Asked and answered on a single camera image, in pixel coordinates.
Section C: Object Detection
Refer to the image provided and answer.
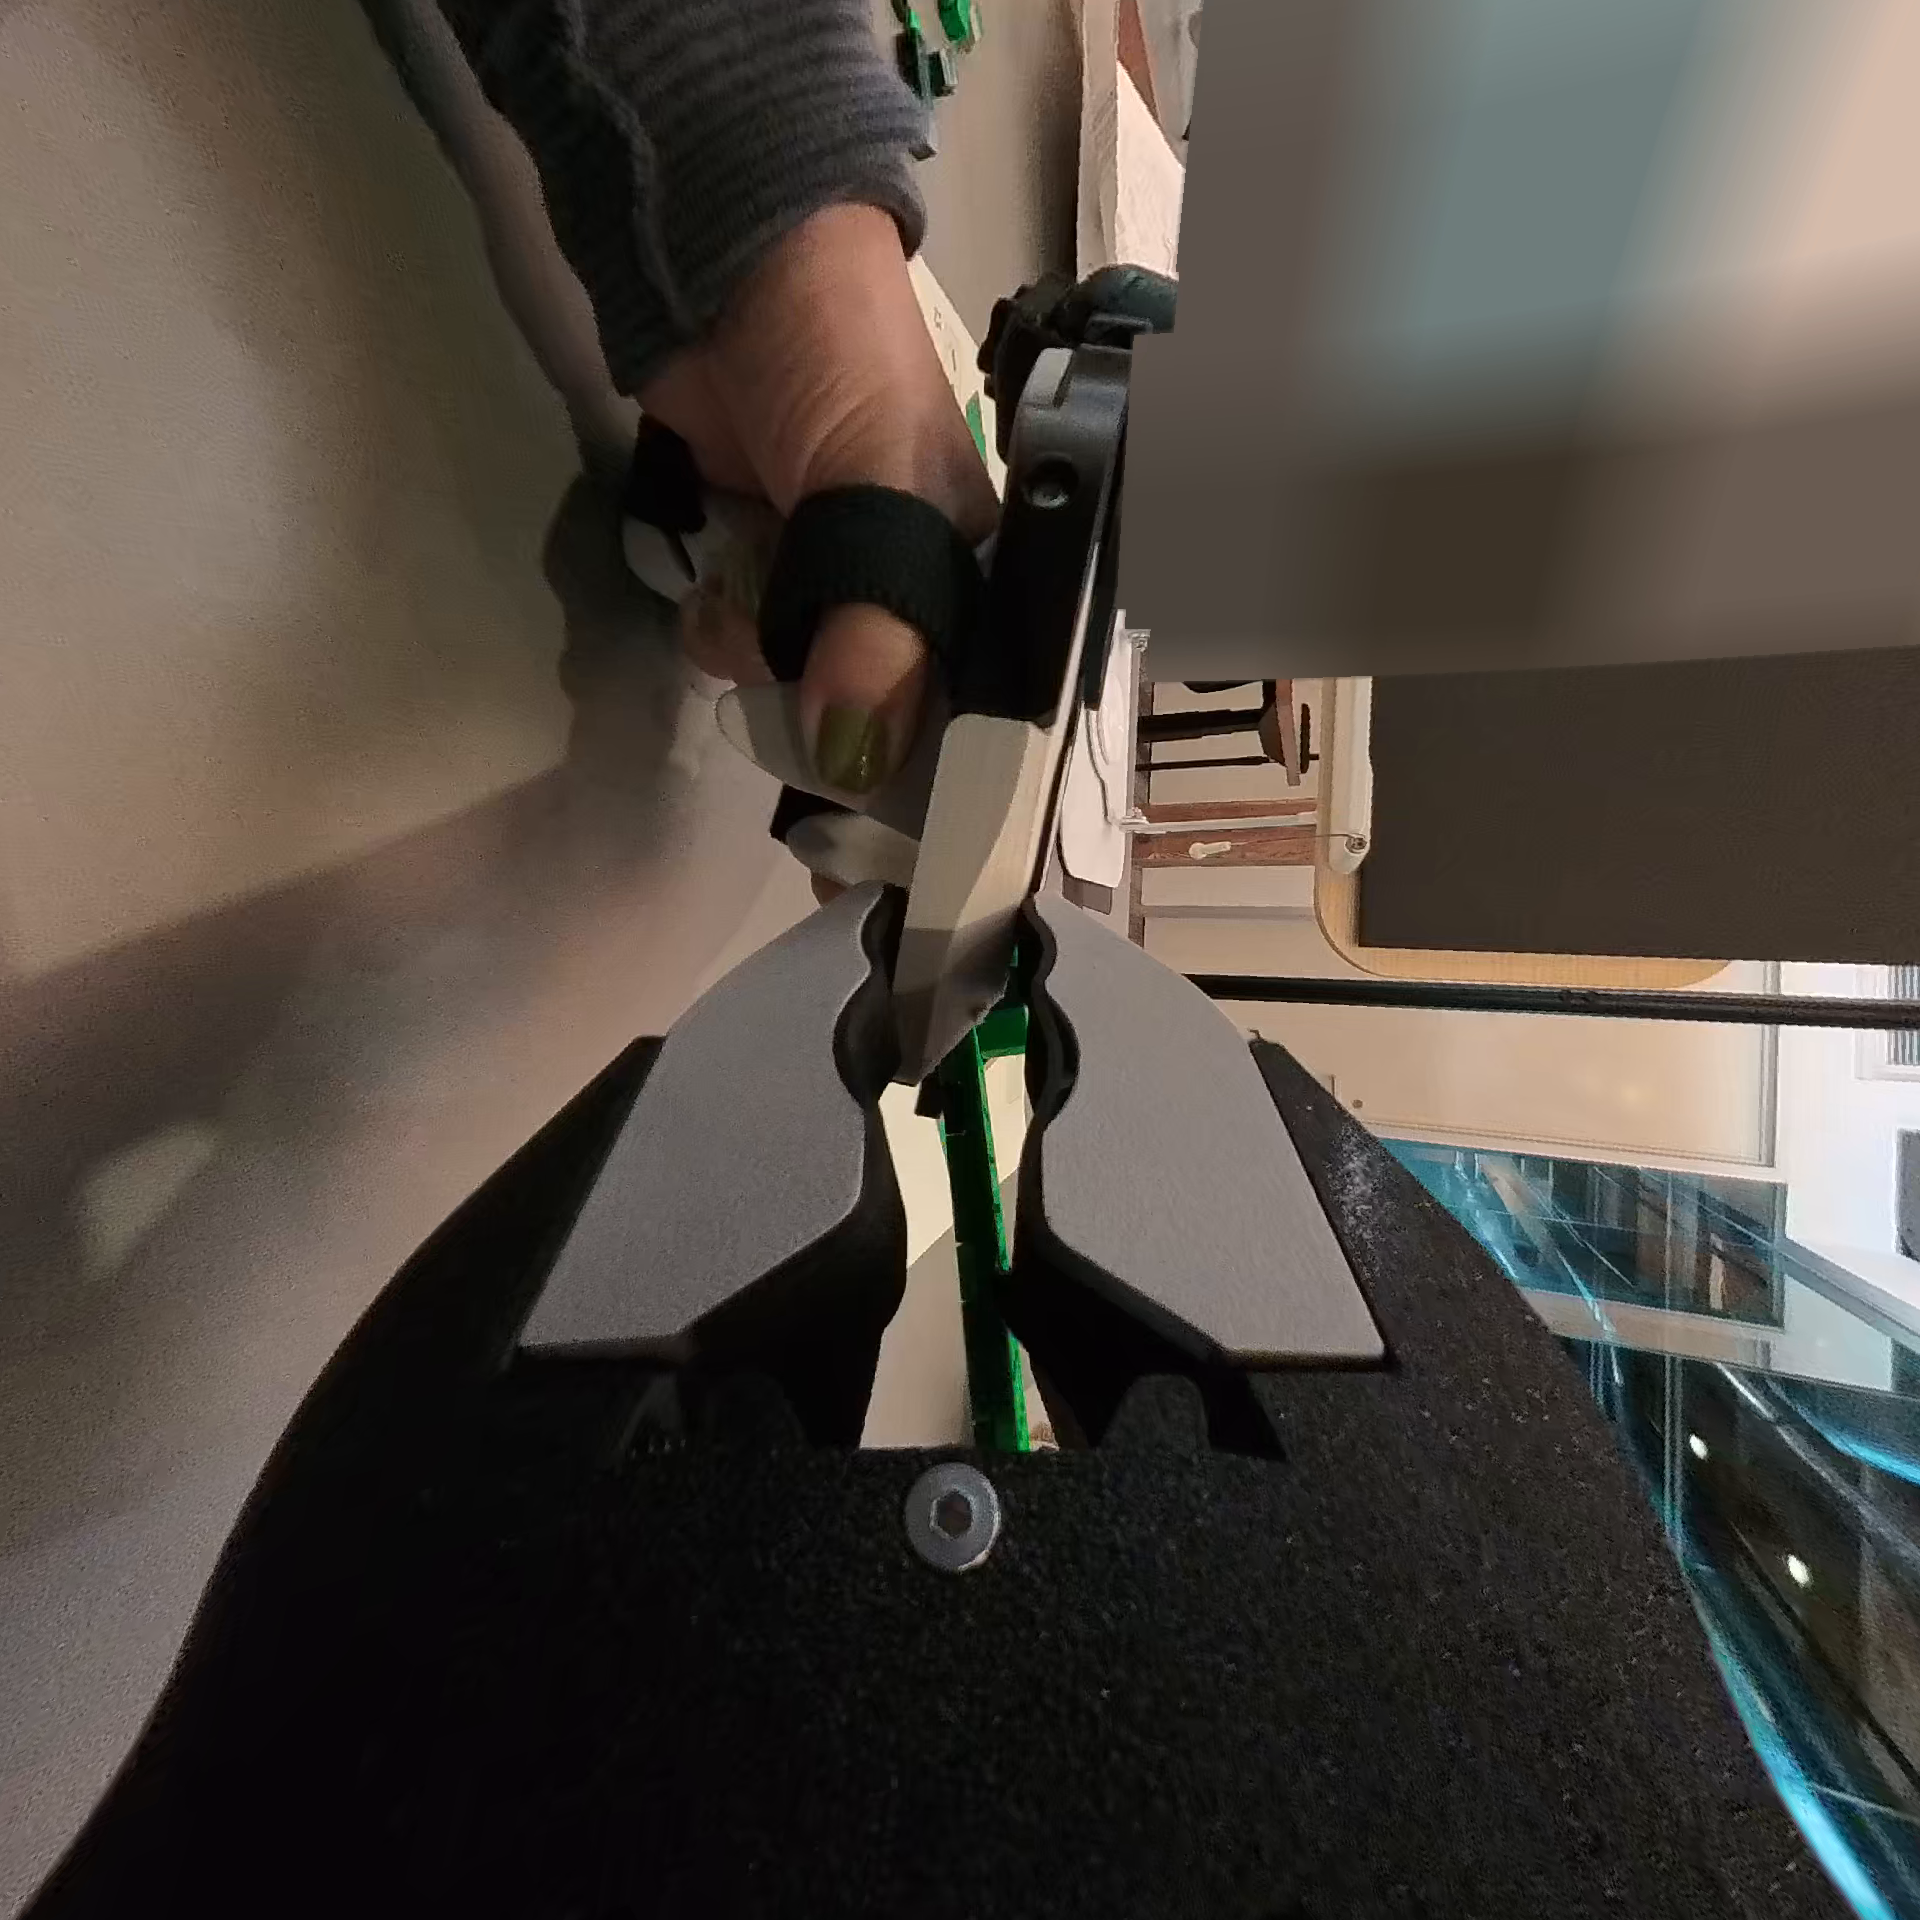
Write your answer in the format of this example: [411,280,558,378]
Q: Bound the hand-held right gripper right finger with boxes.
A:
[1008,900,1390,1456]

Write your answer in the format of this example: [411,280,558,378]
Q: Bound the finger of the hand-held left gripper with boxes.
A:
[882,711,1063,1088]

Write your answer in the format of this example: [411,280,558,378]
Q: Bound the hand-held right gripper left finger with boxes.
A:
[515,883,911,1450]

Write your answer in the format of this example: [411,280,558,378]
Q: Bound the long green brick plate assembly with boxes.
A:
[915,961,1040,1455]

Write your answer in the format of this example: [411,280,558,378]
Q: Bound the person's left forearm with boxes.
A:
[358,0,932,400]

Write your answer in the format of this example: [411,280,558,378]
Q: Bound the person's left hand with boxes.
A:
[626,225,1003,799]

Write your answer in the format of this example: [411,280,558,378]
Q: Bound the building instruction booklet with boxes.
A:
[915,257,999,500]

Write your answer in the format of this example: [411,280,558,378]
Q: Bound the black stand pole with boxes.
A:
[1190,976,1920,1033]

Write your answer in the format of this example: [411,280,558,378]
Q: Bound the crumpled white paper bags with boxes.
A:
[1077,0,1203,291]

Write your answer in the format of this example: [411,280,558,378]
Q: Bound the thin tether cable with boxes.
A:
[1117,810,1368,860]

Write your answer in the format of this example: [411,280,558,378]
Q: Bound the black board with wooden frame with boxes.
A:
[1317,644,1920,995]

